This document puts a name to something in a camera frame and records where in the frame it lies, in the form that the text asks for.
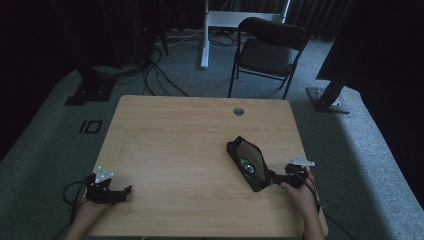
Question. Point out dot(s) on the black stand with square base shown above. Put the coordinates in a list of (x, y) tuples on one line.
[(90, 88)]

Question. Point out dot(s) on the black zip case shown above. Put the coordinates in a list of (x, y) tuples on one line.
[(249, 163)]

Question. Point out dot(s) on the dark curtain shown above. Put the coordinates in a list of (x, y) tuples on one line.
[(316, 16)]

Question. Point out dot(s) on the person's left hand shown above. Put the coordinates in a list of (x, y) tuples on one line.
[(91, 210)]

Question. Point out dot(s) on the black folding chair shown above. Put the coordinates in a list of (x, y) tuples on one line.
[(268, 53)]

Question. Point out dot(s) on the black stand with grey base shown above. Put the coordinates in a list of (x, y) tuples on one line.
[(328, 96)]

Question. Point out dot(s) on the white desk frame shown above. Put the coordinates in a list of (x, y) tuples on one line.
[(230, 18)]

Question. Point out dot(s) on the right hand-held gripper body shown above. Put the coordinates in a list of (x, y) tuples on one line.
[(297, 173)]

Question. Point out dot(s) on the person's right hand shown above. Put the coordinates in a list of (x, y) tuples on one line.
[(301, 198)]

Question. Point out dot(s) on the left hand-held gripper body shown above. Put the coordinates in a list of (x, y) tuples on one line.
[(101, 190)]

